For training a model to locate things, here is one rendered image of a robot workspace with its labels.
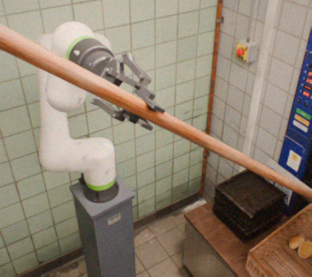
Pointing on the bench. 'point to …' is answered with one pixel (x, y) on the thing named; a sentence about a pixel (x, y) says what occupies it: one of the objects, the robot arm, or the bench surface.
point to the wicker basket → (281, 240)
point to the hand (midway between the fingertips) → (143, 109)
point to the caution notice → (294, 161)
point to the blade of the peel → (285, 172)
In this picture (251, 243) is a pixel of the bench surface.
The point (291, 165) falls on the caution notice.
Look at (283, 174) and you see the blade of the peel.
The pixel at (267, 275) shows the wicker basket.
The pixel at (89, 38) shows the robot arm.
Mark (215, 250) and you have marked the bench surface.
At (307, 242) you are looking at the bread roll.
